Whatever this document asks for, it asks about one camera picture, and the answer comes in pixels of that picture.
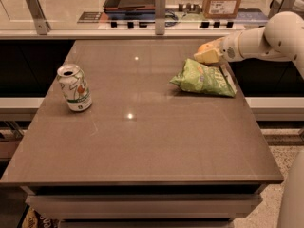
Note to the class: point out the cardboard box with label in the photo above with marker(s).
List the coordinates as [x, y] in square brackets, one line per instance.
[220, 9]

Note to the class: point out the orange fruit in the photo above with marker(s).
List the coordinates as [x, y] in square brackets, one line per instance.
[204, 47]

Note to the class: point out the metal glass bracket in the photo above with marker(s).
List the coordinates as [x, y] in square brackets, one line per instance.
[160, 17]
[39, 19]
[283, 2]

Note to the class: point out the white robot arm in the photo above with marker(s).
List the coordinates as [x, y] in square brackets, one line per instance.
[281, 39]

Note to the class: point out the middle metal glass bracket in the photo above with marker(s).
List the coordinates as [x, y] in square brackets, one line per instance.
[160, 17]

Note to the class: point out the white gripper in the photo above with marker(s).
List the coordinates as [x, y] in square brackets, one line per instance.
[228, 49]

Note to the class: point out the right metal glass bracket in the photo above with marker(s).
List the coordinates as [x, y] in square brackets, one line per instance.
[283, 2]

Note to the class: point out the snack bag under table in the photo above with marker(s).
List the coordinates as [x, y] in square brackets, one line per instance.
[35, 220]

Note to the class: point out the green chip bag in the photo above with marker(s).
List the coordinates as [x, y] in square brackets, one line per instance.
[199, 78]

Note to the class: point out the white table drawer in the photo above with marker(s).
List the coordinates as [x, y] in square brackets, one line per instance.
[145, 206]

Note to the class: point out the white green 7up can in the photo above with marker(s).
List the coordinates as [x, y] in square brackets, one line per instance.
[72, 81]

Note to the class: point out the left metal glass bracket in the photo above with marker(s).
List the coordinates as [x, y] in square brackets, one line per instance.
[39, 19]

